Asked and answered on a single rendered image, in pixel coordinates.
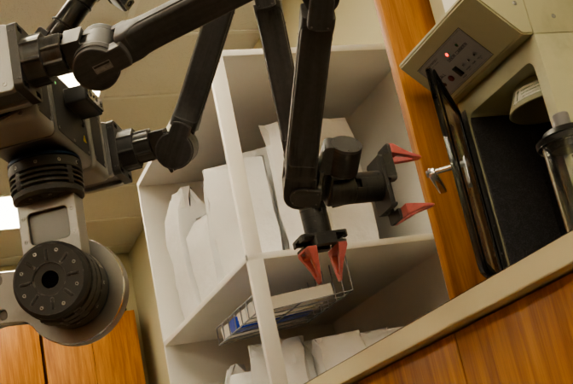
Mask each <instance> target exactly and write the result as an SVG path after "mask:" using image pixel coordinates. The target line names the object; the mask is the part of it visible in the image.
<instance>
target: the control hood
mask: <svg viewBox="0 0 573 384"><path fill-rule="evenodd" d="M458 27H459V29H461V30H462V31H463V32H465V33H466V34H467V35H469V36H470V37H471V38H473V39H474V40H476V41H477V42H478V43H480V44H481V45H482V46H483V47H484V48H485V49H487V50H488V51H490V52H491V53H492V54H493V55H492V56H491V57H490V58H489V59H488V60H487V61H486V62H485V63H484V64H483V65H482V66H481V67H480V68H479V69H478V70H477V71H476V72H475V73H474V74H473V75H472V76H471V77H470V78H469V79H468V80H467V81H466V82H465V83H464V84H462V85H461V86H460V87H459V88H458V89H457V90H456V91H455V92H454V93H453V94H452V95H451V97H452V98H453V100H454V102H455V104H457V103H458V102H459V101H460V100H461V99H462V98H463V97H464V96H466V95H467V94H468V93H469V92H470V91H471V90H472V89H473V88H474V87H475V86H476V85H478V84H479V83H480V82H481V81H482V80H483V79H484V78H485V77H486V76H487V75H489V74H490V73H491V72H492V71H493V70H494V69H495V68H496V67H497V66H498V65H499V64H501V63H502V62H503V61H504V60H505V59H506V58H507V57H508V56H509V55H510V54H511V53H512V52H513V51H514V50H515V49H516V48H517V47H518V46H519V45H520V44H521V43H523V42H524V41H525V40H526V39H527V38H528V37H529V36H530V35H531V34H532V33H533V32H532V29H531V26H530V21H529V18H528V15H527V12H526V9H525V6H524V1H523V0H457V1H456V2H455V3H454V4H453V5H452V7H451V8H450V9H449V10H448V11H447V12H446V13H445V14H444V16H443V17H442V18H441V19H440V20H439V21H438V22H437V24H436V25H435V26H434V27H433V28H432V29H431V30H430V31H429V32H428V33H427V34H426V35H425V36H424V37H423V38H422V40H421V41H420V42H419V43H418V44H417V45H416V46H415V48H414V49H413V50H412V51H411V52H410V53H409V54H408V56H407V57H406V58H405V59H404V60H403V61H402V62H401V63H400V65H399V67H400V68H401V69H402V70H403V71H404V72H405V73H406V74H408V75H409V76H410V77H412V78H413V79H415V80H416V81H417V82H419V83H420V84H421V85H423V86H424V87H425V88H427V89H428V90H429V91H431V89H430V85H429V82H428V79H427V78H425V77H424V76H423V75H421V74H420V73H419V72H417V71H418V70H419V69H420V68H421V67H422V66H423V65H424V63H425V62H426V61H427V60H428V59H429V58H430V57H431V56H432V55H433V54H434V53H435V52H436V51H437V49H438V48H439V47H440V46H441V45H442V44H443V43H444V42H445V41H446V40H447V39H448V38H449V37H450V36H451V34H452V33H453V32H454V31H455V30H456V29H457V28H458Z"/></svg>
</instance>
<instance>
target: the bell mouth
mask: <svg viewBox="0 0 573 384"><path fill-rule="evenodd" d="M509 119H510V120H511V121H512V122H513V123H515V124H519V125H534V124H540V123H545V122H549V121H550V119H549V115H548V112H547V107H546V104H545V102H544V98H543V95H542V93H541V87H540V85H539V81H538V78H537V76H536V75H533V76H531V77H529V78H527V79H525V80H523V81H522V82H520V83H519V84H518V85H517V86H516V87H515V88H514V91H513V96H512V105H511V111H510V116H509Z"/></svg>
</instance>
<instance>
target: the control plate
mask: <svg viewBox="0 0 573 384"><path fill-rule="evenodd" d="M454 43H457V44H458V45H459V47H455V46H454ZM473 52H476V53H477V55H473ZM445 53H448V54H449V57H447V56H446V55H445ZM492 55H493V54H492V53H491V52H490V51H488V50H487V49H485V48H484V47H483V46H482V45H481V44H480V43H478V42H477V41H476V40H474V39H473V38H471V37H470V36H469V35H467V34H466V33H465V32H463V31H462V30H461V29H459V27H458V28H457V29H456V30H455V31H454V32H453V33H452V34H451V36H450V37H449V38H448V39H447V40H446V41H445V42H444V43H443V44H442V45H441V46H440V47H439V48H438V49H437V51H436V52H435V53H434V54H433V55H432V56H431V57H430V58H429V59H428V60H427V61H426V62H425V63H424V65H423V66H422V67H421V68H420V69H419V70H418V71H417V72H419V73H420V74H421V75H423V76H424V77H425V78H427V76H426V72H425V69H426V68H428V67H430V68H431V70H432V71H433V69H435V70H436V72H437V74H438V76H439V78H440V79H441V80H442V82H443V83H446V84H447V86H445V87H446V89H447V91H448V92H449V94H450V95H452V94H453V93H454V92H455V91H456V90H457V89H458V88H459V87H460V86H461V85H462V84H464V83H465V82H466V81H467V80H468V79H469V78H470V77H471V76H472V75H473V74H474V73H475V72H476V71H477V70H478V69H479V68H480V67H481V66H482V65H483V64H484V63H485V62H486V61H487V60H488V59H489V58H490V57H491V56H492ZM467 57H470V58H471V59H472V60H471V61H468V60H467ZM462 63H465V64H466V65H465V66H464V67H463V66H462ZM455 66H457V67H458V68H459V69H460V70H461V71H463V72H464V74H463V75H462V76H460V75H459V74H457V73H456V72H454V71H453V70H452V69H453V68H454V67H455ZM449 75H450V76H453V77H454V81H450V80H449V79H448V76H449Z"/></svg>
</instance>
